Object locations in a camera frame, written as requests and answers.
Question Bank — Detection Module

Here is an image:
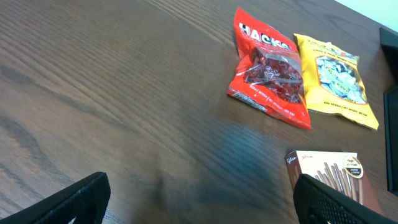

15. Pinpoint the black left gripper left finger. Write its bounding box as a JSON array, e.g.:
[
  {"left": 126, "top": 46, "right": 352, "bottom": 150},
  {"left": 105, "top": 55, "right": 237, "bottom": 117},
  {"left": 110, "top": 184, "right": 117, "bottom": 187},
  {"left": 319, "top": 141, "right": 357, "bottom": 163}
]
[{"left": 1, "top": 172, "right": 111, "bottom": 224}]

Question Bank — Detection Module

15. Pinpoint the red Hacks candy bag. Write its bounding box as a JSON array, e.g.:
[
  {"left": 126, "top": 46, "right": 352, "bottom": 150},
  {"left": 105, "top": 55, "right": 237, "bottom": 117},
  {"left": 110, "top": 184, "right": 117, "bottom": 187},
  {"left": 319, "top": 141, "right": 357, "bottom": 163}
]
[{"left": 227, "top": 8, "right": 312, "bottom": 129}]

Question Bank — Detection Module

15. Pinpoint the dark green open box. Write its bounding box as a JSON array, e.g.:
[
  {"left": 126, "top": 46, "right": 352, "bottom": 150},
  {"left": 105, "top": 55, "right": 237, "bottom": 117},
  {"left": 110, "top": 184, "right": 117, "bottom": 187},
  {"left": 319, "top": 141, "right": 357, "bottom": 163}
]
[{"left": 379, "top": 27, "right": 397, "bottom": 196}]

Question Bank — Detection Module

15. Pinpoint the yellow Hacks candy bag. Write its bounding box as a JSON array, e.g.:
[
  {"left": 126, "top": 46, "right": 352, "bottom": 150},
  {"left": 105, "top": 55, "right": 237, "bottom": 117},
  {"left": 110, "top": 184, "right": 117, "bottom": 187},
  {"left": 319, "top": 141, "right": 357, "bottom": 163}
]
[{"left": 294, "top": 34, "right": 379, "bottom": 130}]

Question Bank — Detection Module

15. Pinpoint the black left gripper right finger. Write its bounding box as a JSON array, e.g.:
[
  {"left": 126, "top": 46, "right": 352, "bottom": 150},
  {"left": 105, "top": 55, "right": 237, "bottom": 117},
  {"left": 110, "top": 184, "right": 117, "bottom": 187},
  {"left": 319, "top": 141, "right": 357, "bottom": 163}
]
[{"left": 293, "top": 174, "right": 397, "bottom": 224}]

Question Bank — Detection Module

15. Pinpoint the brown Pocky box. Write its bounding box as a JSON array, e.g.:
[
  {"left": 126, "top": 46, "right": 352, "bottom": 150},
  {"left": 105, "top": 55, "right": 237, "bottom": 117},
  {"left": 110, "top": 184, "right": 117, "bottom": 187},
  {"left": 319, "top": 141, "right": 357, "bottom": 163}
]
[{"left": 285, "top": 151, "right": 383, "bottom": 215}]

